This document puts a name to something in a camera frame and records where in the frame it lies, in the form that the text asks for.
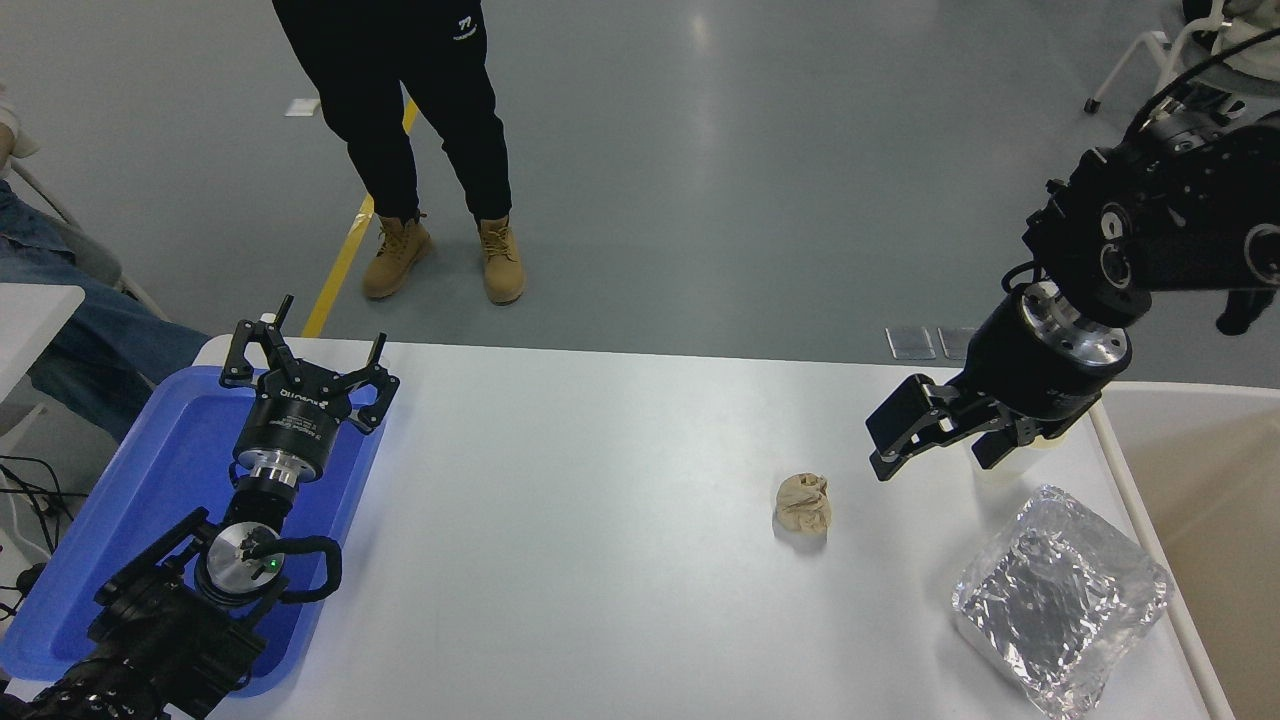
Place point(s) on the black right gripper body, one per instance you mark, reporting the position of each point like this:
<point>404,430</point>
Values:
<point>1030,375</point>

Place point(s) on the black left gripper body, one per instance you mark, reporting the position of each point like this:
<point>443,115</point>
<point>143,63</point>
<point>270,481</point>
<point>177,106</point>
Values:
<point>292,422</point>

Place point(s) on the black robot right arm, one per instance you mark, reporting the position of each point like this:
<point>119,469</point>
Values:
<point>1180,220</point>

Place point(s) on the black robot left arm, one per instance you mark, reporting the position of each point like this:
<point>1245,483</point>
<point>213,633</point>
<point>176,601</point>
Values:
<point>150,630</point>

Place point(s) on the clear floor plate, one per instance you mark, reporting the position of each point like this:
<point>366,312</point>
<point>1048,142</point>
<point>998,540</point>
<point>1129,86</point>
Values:
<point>955,340</point>
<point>910,342</point>

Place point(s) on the blue plastic tray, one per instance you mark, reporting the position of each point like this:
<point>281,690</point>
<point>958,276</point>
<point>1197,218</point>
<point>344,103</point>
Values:
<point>170,460</point>

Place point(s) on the crumpled tan paper ball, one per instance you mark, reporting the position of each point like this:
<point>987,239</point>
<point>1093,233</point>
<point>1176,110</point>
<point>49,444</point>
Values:
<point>803,503</point>

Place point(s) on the silver foil tray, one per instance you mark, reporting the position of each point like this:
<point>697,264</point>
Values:
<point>1060,600</point>

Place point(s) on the grey chair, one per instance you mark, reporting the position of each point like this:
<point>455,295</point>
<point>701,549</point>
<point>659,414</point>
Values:
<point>85,258</point>

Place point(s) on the white side desk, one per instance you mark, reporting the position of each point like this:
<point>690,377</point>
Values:
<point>30,320</point>

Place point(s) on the large pale bin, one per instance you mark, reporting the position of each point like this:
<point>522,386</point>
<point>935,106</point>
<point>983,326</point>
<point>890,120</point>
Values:
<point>1220,500</point>

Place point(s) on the white paper scrap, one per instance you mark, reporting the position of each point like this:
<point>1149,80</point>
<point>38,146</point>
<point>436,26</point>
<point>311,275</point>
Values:
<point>302,106</point>

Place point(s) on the standing person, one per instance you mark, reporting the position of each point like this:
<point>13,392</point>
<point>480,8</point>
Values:
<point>400,100</point>

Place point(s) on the white wheeled chair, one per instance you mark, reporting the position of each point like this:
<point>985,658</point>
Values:
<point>1130,65</point>

